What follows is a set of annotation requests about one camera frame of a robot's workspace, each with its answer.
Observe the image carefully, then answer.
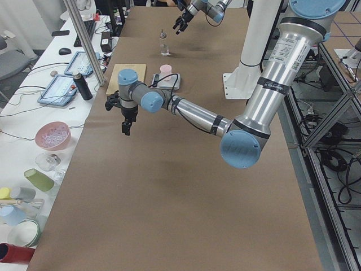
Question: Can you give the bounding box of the digital kitchen scale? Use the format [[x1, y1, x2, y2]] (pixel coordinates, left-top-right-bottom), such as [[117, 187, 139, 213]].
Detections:
[[150, 73, 181, 90]]

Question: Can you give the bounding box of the wine glass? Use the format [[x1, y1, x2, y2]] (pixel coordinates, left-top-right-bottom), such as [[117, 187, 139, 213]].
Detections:
[[35, 153, 65, 182]]

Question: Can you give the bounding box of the teach pendant near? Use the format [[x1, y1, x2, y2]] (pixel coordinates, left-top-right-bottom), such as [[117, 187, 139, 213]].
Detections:
[[37, 75, 77, 107]]

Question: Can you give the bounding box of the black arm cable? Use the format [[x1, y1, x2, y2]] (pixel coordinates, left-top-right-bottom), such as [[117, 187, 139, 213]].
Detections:
[[149, 73, 181, 94]]

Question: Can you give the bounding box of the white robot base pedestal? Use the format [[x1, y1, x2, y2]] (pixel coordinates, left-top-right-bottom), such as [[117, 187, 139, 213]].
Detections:
[[223, 0, 284, 99]]

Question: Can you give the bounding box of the teach pendant far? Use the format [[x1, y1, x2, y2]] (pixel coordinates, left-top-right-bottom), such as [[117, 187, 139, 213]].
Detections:
[[64, 51, 93, 77]]

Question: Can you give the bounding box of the grey cup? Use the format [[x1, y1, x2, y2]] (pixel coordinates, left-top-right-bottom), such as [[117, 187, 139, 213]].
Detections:
[[10, 186, 36, 202]]

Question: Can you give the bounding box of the bamboo cutting board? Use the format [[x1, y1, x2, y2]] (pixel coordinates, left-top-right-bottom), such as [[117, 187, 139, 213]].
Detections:
[[106, 63, 147, 96]]

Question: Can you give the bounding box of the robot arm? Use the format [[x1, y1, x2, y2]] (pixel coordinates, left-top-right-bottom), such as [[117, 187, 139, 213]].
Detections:
[[105, 1, 344, 169], [173, 0, 232, 34]]

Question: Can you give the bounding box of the pink plastic cup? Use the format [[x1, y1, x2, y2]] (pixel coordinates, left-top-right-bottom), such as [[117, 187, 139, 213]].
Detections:
[[160, 64, 172, 81]]

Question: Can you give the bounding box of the black smartphone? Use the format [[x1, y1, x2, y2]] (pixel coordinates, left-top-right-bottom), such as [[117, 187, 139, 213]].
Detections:
[[51, 30, 70, 37]]

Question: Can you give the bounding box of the pink bowl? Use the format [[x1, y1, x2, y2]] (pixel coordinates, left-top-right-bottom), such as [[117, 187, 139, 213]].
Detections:
[[35, 121, 71, 151]]

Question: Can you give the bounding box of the yellow cup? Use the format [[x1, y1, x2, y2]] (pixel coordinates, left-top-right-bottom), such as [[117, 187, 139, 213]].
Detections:
[[0, 187, 11, 200]]

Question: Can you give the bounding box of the black computer mouse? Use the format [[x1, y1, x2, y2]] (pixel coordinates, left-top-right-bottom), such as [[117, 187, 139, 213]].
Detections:
[[58, 47, 72, 55]]

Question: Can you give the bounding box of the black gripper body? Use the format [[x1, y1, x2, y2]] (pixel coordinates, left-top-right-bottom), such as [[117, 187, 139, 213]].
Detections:
[[105, 91, 138, 122], [177, 8, 195, 28]]

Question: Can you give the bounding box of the green rimmed white bowl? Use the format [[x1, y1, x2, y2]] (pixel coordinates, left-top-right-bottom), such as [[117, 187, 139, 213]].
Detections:
[[7, 220, 41, 247]]

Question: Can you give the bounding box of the light blue cup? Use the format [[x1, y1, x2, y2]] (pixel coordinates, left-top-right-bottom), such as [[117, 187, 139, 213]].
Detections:
[[1, 205, 26, 226]]

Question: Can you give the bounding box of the glass sauce bottle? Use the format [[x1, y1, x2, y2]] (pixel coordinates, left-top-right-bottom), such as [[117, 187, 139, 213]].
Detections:
[[159, 29, 170, 56]]

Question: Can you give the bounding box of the teach pendant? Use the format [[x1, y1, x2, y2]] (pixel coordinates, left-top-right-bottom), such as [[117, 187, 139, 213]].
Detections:
[[37, 75, 77, 107], [64, 51, 93, 77]]

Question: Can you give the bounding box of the red cylinder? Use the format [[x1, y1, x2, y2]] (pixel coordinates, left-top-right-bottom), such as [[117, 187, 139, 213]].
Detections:
[[1, 243, 35, 264]]

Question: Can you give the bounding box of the aluminium frame post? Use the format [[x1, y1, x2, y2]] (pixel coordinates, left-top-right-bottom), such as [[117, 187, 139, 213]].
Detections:
[[63, 0, 105, 86]]

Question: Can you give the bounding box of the black water bottle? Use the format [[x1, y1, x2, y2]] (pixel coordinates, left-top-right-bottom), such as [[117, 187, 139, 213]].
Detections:
[[72, 71, 93, 100]]

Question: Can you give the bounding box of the green cup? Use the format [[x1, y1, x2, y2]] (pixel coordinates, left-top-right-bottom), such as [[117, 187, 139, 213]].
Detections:
[[24, 168, 55, 192]]

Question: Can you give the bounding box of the black keyboard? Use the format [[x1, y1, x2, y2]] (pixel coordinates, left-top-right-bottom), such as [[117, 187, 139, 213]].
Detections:
[[73, 20, 96, 47]]

